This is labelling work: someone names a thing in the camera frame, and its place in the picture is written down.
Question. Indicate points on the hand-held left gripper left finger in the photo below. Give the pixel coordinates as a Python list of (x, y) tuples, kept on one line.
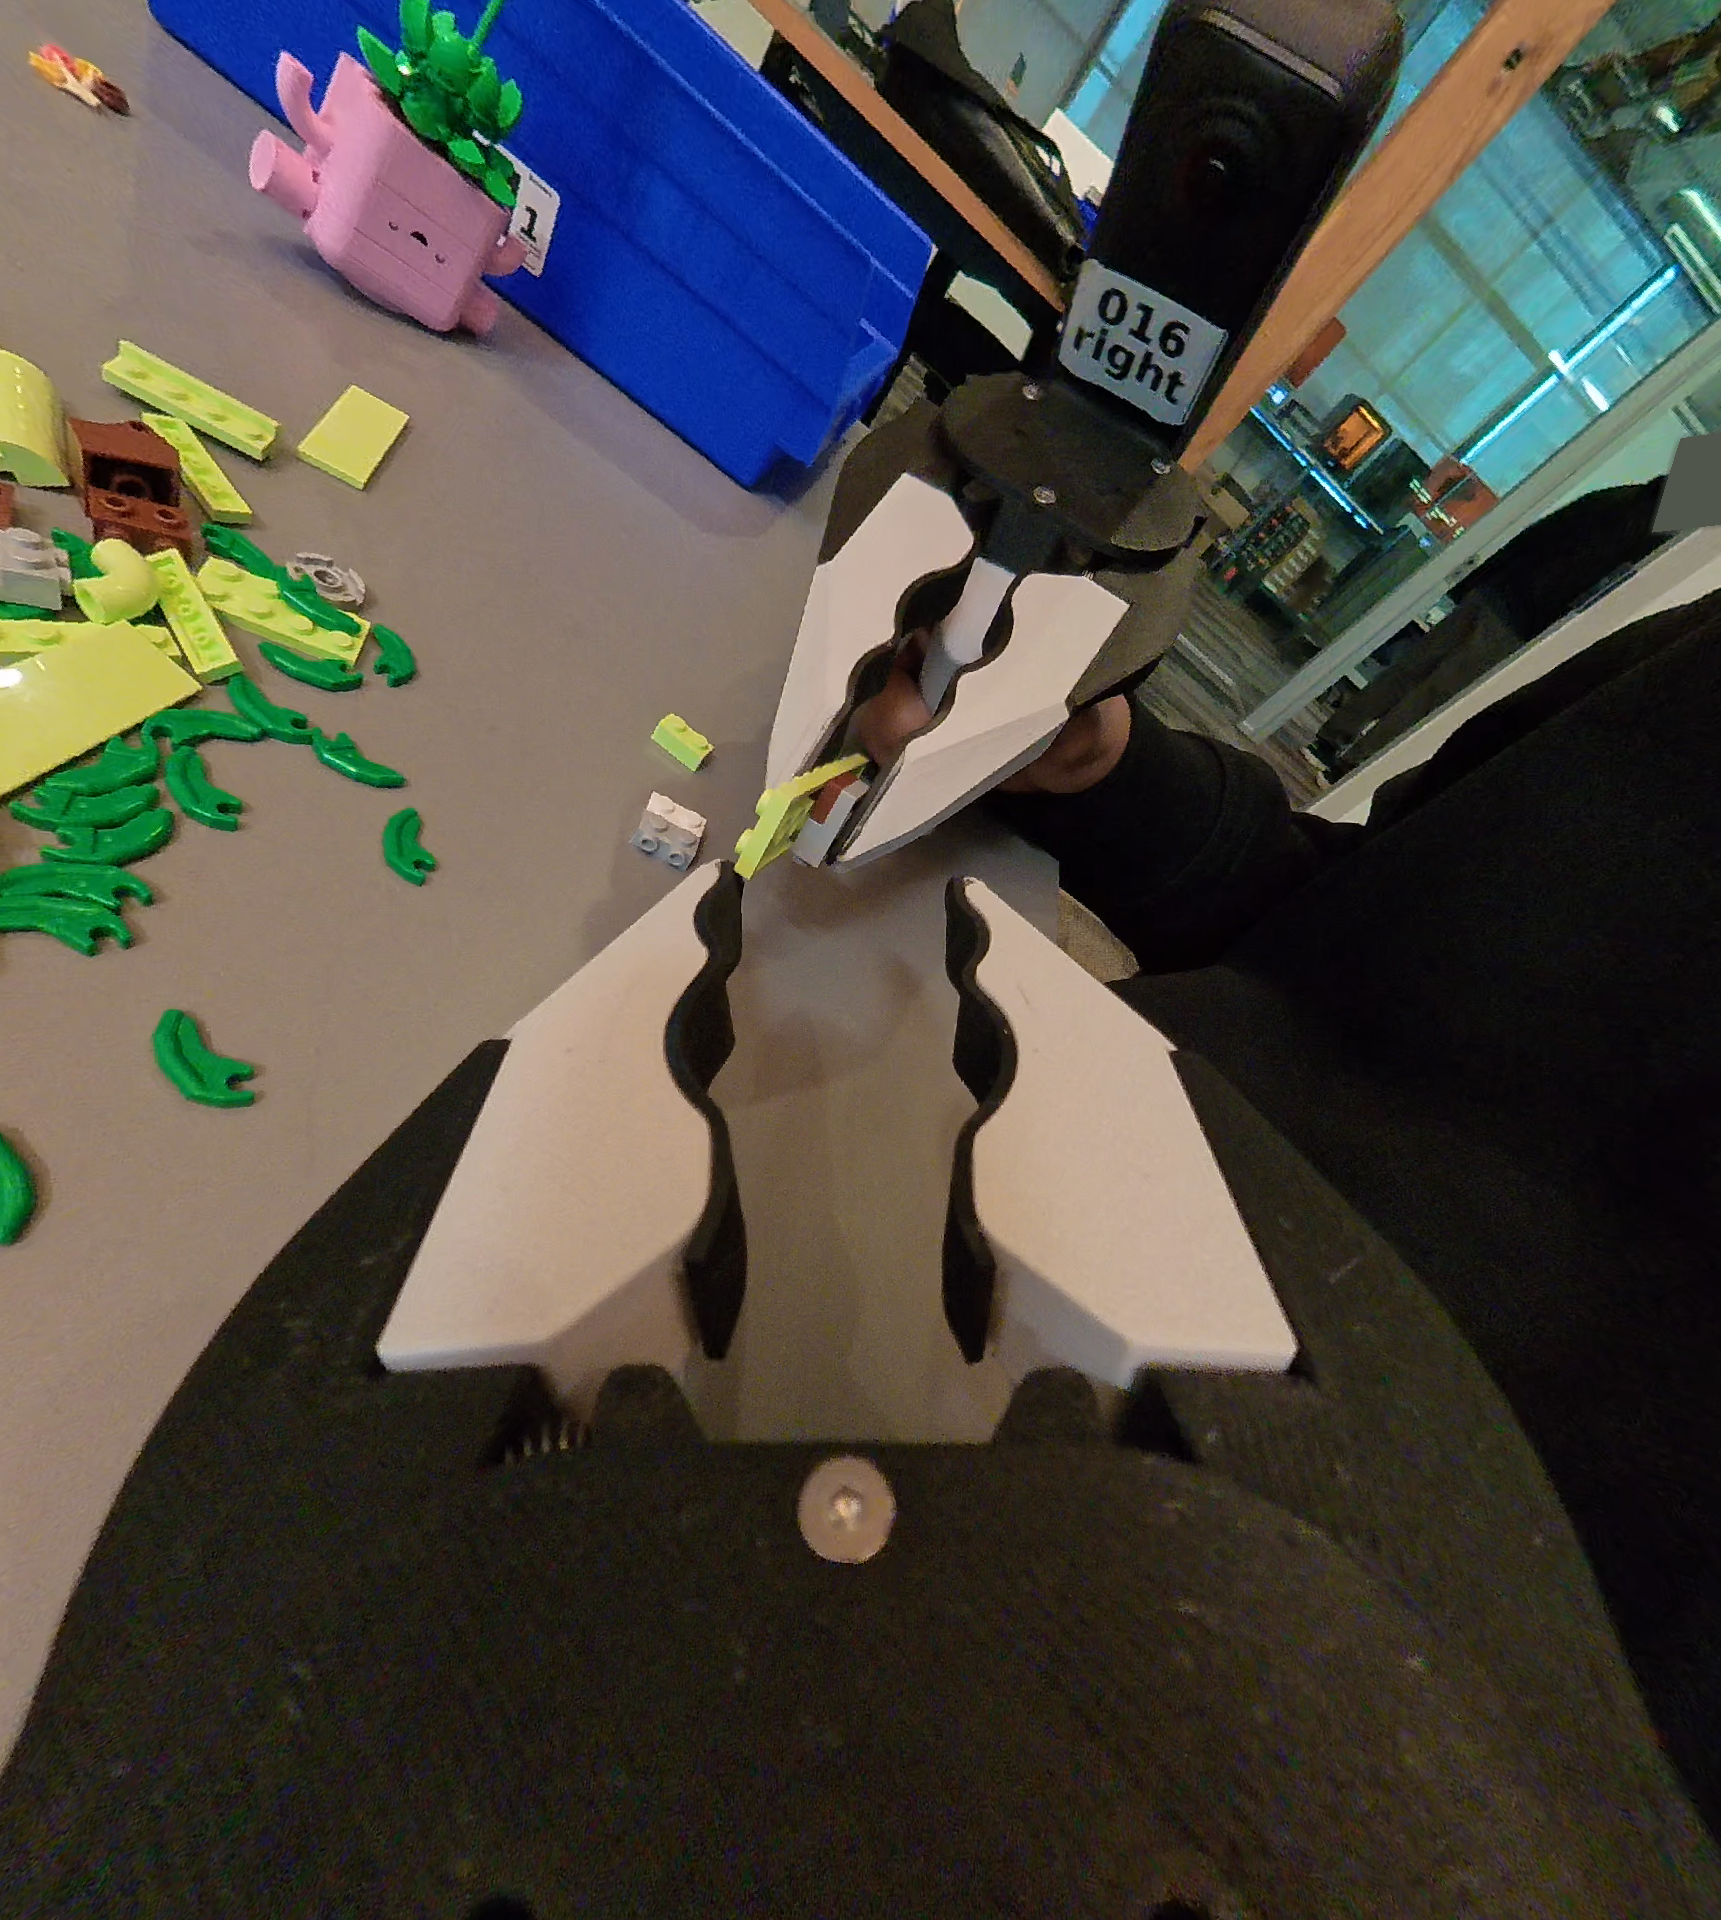
[(560, 1200)]

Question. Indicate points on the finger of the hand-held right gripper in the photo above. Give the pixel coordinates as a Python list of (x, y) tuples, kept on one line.
[(860, 584), (1011, 704)]

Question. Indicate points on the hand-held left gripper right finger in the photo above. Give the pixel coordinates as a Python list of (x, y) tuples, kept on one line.
[(1130, 1200)]

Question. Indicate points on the small lime plate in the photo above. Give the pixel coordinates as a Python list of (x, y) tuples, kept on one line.
[(682, 742)]

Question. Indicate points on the lime long studded plate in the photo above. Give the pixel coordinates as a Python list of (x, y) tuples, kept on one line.
[(770, 833)]

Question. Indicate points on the light grey bracket brick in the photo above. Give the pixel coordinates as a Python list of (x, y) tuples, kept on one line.
[(668, 833)]

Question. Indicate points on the pile of mixed toy bricks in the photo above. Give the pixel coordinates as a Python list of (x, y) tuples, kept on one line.
[(35, 704)]

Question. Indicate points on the person's right forearm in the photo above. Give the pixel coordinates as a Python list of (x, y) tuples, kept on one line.
[(1190, 841)]

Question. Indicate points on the person's right hand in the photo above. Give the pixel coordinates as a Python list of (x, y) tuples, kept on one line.
[(1085, 751)]

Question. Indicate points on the blue plastic bin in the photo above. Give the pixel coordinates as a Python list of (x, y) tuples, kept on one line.
[(741, 225)]

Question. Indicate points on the lime smooth tile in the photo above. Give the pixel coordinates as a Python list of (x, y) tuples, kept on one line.
[(352, 435)]

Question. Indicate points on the pink brick pot figure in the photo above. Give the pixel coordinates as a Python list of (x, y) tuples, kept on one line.
[(380, 211)]

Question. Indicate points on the small orange brick piece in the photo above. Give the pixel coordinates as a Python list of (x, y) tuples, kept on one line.
[(80, 78)]

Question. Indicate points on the wooden post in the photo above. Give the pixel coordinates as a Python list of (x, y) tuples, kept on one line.
[(1459, 135)]

